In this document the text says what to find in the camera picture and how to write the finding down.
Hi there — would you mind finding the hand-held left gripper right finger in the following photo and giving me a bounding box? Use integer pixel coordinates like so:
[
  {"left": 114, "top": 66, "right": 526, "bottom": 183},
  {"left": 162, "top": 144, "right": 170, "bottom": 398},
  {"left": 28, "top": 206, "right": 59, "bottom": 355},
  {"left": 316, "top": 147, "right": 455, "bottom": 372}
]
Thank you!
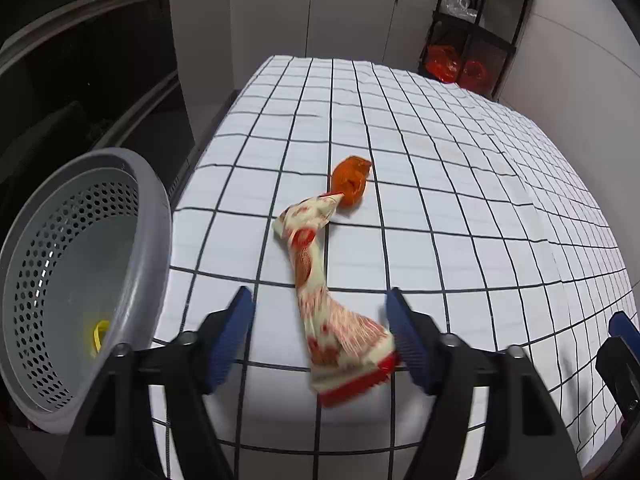
[{"left": 385, "top": 287, "right": 583, "bottom": 480}]

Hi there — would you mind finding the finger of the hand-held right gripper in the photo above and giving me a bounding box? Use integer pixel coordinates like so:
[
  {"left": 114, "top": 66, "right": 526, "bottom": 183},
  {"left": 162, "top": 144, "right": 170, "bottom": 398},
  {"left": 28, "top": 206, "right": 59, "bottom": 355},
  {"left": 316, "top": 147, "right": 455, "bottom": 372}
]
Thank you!
[{"left": 595, "top": 311, "right": 640, "bottom": 426}]

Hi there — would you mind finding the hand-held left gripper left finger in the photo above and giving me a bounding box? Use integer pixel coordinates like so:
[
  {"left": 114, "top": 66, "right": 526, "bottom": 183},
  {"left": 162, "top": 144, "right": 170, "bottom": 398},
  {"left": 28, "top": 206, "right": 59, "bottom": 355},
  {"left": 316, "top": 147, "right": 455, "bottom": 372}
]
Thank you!
[{"left": 65, "top": 286, "right": 256, "bottom": 480}]

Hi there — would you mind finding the red and cream snack wrapper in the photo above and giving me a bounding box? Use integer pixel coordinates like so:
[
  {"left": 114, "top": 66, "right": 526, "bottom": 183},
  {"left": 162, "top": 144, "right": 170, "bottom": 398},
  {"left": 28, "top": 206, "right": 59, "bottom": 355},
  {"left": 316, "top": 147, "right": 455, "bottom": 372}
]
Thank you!
[{"left": 272, "top": 191, "right": 398, "bottom": 407}]

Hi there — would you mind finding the yellow plastic lid ring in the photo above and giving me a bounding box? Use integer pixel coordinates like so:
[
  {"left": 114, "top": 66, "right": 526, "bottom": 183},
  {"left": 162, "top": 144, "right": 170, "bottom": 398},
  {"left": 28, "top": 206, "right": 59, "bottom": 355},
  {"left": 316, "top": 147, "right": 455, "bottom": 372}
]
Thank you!
[{"left": 89, "top": 320, "right": 112, "bottom": 358}]

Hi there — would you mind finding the grey perforated plastic basket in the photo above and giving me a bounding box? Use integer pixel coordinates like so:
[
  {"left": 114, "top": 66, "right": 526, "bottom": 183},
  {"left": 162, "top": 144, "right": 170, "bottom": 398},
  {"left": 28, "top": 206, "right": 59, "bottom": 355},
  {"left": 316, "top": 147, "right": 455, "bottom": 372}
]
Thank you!
[{"left": 0, "top": 147, "right": 173, "bottom": 433}]

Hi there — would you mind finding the white checked tablecloth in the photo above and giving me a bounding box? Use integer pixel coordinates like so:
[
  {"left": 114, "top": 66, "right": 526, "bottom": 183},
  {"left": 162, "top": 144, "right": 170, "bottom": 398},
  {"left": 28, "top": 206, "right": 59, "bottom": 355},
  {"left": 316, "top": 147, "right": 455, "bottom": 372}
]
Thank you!
[{"left": 150, "top": 55, "right": 631, "bottom": 480}]

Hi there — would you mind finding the orange crumpled plastic wrapper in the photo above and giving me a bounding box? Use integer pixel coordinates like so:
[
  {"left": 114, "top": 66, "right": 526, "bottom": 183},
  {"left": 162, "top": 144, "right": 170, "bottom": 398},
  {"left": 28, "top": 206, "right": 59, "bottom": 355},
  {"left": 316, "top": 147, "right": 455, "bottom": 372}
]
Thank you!
[{"left": 331, "top": 156, "right": 373, "bottom": 208}]

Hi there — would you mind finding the large red plastic bag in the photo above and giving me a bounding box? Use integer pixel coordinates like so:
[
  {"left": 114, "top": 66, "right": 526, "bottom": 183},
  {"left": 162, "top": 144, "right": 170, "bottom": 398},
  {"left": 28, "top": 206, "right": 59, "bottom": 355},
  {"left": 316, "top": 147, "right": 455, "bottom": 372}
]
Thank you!
[{"left": 425, "top": 45, "right": 463, "bottom": 83}]

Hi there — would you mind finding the black built-in oven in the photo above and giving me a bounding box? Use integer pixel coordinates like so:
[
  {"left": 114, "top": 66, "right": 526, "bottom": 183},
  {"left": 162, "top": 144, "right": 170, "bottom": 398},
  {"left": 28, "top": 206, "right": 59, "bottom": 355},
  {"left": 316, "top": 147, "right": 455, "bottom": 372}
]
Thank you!
[{"left": 0, "top": 0, "right": 196, "bottom": 211}]

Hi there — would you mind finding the black metal shelf rack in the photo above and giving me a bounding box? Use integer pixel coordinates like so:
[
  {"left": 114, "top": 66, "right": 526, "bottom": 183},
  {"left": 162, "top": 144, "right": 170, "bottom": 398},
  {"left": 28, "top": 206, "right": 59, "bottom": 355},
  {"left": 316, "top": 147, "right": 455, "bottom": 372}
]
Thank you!
[{"left": 419, "top": 0, "right": 533, "bottom": 101}]

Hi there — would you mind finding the white kitchen cabinet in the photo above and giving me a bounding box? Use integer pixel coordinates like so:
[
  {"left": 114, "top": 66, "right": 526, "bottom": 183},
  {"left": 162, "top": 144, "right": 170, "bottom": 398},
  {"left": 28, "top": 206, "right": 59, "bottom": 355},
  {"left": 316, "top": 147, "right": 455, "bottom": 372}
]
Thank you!
[{"left": 167, "top": 0, "right": 443, "bottom": 93}]

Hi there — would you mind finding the clear plastic bag on rack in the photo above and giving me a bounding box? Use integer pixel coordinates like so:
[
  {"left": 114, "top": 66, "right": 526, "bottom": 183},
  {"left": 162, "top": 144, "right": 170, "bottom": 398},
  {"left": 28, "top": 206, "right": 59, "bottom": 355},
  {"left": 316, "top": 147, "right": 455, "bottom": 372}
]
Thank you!
[{"left": 442, "top": 0, "right": 483, "bottom": 23}]

